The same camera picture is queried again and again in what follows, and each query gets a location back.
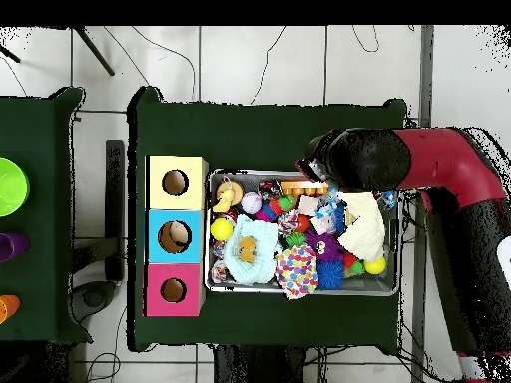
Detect polka dot cloth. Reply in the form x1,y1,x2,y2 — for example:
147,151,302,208
274,243,319,300

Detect mint green cloth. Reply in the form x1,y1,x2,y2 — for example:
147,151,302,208
222,214,280,286

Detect yellow tennis ball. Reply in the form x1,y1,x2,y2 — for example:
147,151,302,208
210,217,234,241

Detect yellow plush duck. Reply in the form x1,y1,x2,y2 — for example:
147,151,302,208
212,188,237,213

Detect black tripod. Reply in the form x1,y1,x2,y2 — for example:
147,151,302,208
0,25,116,77

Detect wooden three-hole box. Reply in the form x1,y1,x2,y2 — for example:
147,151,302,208
143,154,210,318

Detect white toy baseball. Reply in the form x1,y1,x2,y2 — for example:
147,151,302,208
240,191,263,215

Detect cream knitted cloth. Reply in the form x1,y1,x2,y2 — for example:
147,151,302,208
336,190,387,262

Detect black panel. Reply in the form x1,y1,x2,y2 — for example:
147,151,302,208
104,138,126,282

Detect silver mesh bin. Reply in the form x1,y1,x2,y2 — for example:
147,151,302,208
204,169,401,297

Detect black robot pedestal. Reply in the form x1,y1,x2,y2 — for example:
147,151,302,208
213,344,308,383

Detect purple spiky monster toy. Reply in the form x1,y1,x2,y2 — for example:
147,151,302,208
304,230,346,264

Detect blue spiky ball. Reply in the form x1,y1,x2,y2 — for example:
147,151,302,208
316,258,345,291

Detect orange cup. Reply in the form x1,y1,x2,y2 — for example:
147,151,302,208
0,293,22,325

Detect orange building brick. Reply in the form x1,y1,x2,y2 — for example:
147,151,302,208
279,179,329,197

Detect lime green bowl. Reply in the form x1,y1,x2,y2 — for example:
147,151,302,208
0,156,31,218

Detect purple cup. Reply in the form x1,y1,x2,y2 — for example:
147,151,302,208
0,231,31,263

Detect brown plush toy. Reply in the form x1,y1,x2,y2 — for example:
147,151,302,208
238,235,257,263

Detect dark green tablecloth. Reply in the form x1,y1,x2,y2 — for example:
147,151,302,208
126,85,408,353
0,86,94,345

